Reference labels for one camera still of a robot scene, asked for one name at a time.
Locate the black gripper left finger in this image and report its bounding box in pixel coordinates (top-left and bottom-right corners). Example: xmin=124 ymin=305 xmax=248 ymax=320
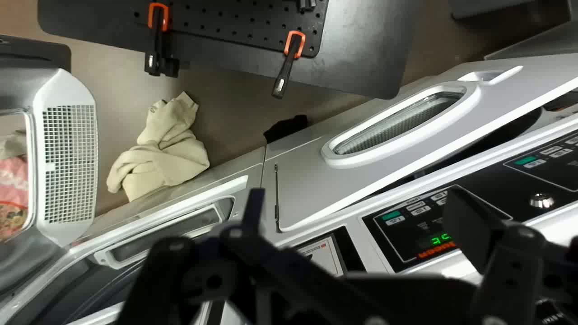
xmin=117 ymin=188 xmax=386 ymax=325

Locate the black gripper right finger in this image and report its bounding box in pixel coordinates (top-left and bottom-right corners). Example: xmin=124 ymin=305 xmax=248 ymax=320
xmin=442 ymin=188 xmax=578 ymax=325

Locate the dryer door with round window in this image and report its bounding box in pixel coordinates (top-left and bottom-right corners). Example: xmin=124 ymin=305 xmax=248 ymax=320
xmin=0 ymin=35 xmax=100 ymax=255

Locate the stacked dryer numbered 3 4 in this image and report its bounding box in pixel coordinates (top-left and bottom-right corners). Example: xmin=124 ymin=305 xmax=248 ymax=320
xmin=0 ymin=147 xmax=266 ymax=325

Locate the black dryer control panel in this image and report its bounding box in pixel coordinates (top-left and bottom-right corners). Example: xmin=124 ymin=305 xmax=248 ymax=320
xmin=341 ymin=129 xmax=578 ymax=277

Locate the white card printed 2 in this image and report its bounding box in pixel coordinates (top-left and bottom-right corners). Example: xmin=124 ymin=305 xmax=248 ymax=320
xmin=294 ymin=233 xmax=346 ymax=278

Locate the beige crumpled cloth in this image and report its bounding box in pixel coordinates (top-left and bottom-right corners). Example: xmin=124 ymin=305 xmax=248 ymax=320
xmin=104 ymin=91 xmax=212 ymax=204

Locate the stacked dryer numbered 2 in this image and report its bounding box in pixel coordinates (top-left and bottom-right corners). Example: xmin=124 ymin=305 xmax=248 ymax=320
xmin=261 ymin=35 xmax=578 ymax=325

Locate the white perforated lint screen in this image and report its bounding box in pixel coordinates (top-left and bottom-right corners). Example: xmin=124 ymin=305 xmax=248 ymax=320
xmin=23 ymin=67 xmax=99 ymax=248

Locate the small black cloth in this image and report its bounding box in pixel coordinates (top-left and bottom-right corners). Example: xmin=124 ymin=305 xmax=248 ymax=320
xmin=261 ymin=114 xmax=310 ymax=145

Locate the red patterned fabric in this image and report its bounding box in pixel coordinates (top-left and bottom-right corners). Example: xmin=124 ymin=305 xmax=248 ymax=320
xmin=0 ymin=152 xmax=30 ymax=242

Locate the black clamp orange grip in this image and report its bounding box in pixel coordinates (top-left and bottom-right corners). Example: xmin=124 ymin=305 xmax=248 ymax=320
xmin=268 ymin=27 xmax=308 ymax=101
xmin=142 ymin=0 xmax=180 ymax=80

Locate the black perforated mounting board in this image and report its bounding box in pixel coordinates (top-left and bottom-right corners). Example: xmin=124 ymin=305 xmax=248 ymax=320
xmin=133 ymin=0 xmax=330 ymax=60

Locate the dark gray base plate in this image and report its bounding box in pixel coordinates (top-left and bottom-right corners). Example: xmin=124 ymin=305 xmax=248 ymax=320
xmin=35 ymin=0 xmax=424 ymax=101

